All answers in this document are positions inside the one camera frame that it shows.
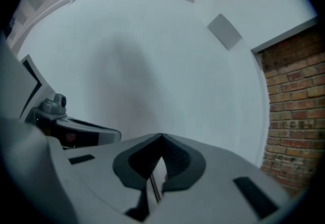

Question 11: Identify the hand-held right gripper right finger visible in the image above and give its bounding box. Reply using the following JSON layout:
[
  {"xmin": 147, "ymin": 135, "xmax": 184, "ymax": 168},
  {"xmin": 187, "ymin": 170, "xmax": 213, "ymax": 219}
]
[{"xmin": 160, "ymin": 133, "xmax": 206, "ymax": 192}]

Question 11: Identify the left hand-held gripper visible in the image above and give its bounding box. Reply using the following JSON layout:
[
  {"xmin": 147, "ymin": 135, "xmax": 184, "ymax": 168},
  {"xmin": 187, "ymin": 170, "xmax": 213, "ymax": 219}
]
[{"xmin": 24, "ymin": 93, "xmax": 122, "ymax": 149}]

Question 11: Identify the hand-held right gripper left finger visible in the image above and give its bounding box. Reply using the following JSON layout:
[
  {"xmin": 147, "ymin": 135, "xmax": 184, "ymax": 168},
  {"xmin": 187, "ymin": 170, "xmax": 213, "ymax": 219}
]
[{"xmin": 112, "ymin": 133, "xmax": 163, "ymax": 221}]

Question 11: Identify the grey wall panel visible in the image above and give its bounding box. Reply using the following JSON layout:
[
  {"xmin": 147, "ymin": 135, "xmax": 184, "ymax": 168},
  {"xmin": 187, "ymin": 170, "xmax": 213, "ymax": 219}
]
[{"xmin": 206, "ymin": 13, "xmax": 242, "ymax": 51}]

